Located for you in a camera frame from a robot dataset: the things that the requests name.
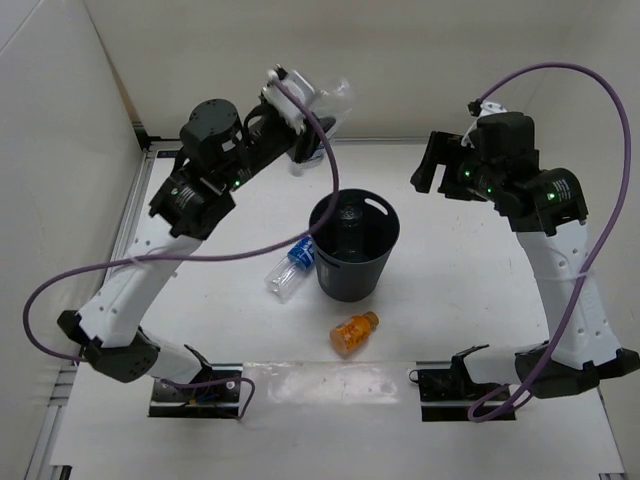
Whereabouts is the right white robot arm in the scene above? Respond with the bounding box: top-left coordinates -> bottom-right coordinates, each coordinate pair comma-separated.
411,112 -> 639,400

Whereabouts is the dark grey plastic bin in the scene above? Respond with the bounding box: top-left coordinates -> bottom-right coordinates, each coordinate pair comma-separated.
311,189 -> 400,302

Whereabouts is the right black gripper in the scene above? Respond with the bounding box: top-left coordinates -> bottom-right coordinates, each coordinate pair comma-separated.
409,133 -> 502,203

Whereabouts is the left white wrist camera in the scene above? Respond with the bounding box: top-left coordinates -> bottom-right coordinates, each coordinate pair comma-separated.
262,66 -> 320,134

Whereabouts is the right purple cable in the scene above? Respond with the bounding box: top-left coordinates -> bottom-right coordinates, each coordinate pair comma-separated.
467,62 -> 632,424

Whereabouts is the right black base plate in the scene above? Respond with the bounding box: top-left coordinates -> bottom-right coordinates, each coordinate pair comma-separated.
408,362 -> 499,423

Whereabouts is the purple cable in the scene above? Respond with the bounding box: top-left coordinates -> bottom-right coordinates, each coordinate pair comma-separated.
22,82 -> 344,424
467,62 -> 632,424

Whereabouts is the orange juice bottle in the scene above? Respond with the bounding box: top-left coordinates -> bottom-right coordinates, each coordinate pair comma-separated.
329,311 -> 379,357

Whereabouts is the clear bottle green blue label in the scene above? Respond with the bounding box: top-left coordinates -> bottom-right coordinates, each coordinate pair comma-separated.
288,77 -> 355,177

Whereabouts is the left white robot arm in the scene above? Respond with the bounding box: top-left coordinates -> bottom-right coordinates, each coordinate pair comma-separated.
57,97 -> 339,400

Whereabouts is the clear bottle without label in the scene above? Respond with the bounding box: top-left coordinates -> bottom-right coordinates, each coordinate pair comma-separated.
333,202 -> 369,263

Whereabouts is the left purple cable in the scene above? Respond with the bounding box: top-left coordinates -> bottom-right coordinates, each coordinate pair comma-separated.
22,82 -> 344,424

